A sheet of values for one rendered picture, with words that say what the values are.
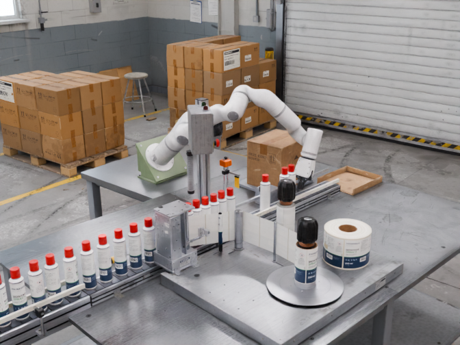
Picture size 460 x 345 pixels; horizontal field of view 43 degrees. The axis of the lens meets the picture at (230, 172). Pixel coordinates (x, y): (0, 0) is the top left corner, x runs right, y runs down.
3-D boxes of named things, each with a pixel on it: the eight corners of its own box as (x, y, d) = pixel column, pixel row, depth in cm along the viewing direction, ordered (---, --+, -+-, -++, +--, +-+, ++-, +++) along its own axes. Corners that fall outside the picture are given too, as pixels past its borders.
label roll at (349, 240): (334, 272, 244) (335, 241, 239) (315, 250, 262) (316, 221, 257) (377, 266, 249) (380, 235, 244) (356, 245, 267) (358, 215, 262)
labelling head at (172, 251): (172, 274, 243) (170, 218, 234) (153, 263, 252) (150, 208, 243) (198, 262, 253) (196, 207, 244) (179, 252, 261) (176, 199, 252)
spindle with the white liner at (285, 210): (285, 246, 266) (287, 185, 256) (271, 239, 272) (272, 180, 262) (298, 239, 272) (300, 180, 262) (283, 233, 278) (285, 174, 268)
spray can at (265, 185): (265, 215, 299) (265, 177, 291) (257, 211, 302) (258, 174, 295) (272, 211, 302) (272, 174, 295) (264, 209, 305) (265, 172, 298)
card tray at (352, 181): (353, 195, 334) (353, 189, 333) (317, 183, 352) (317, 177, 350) (382, 181, 354) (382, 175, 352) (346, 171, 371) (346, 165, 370)
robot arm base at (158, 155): (155, 174, 353) (168, 161, 340) (139, 148, 356) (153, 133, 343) (178, 166, 366) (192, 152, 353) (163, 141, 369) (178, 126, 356)
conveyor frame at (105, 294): (91, 307, 231) (90, 296, 229) (77, 296, 238) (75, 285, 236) (340, 193, 338) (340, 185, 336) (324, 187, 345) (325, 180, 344)
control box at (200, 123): (192, 155, 262) (190, 113, 255) (188, 144, 278) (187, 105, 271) (214, 154, 264) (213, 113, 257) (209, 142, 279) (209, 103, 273)
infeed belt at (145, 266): (89, 303, 231) (88, 294, 230) (78, 295, 237) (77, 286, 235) (338, 190, 339) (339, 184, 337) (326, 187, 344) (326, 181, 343)
